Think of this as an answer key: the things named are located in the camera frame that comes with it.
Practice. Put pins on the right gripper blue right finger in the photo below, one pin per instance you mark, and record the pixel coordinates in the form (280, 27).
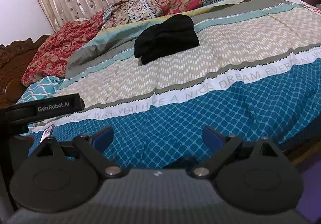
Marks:
(213, 140)

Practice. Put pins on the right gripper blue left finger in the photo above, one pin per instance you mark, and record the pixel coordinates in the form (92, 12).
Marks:
(102, 139)

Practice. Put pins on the black pants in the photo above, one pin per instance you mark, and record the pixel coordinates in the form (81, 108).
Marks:
(174, 35)

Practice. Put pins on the smartphone with lit screen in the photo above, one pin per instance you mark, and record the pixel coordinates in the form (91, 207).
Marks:
(47, 133)

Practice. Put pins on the teal white patterned pillow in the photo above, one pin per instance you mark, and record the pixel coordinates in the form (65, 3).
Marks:
(43, 88)

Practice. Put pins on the carved wooden headboard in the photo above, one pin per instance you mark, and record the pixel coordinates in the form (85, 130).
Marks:
(14, 60)

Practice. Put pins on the patterned teal beige bedsheet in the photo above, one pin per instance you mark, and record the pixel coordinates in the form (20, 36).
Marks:
(256, 73)

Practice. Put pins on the white floral mattress sheet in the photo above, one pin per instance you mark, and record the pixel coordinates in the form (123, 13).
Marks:
(306, 5)

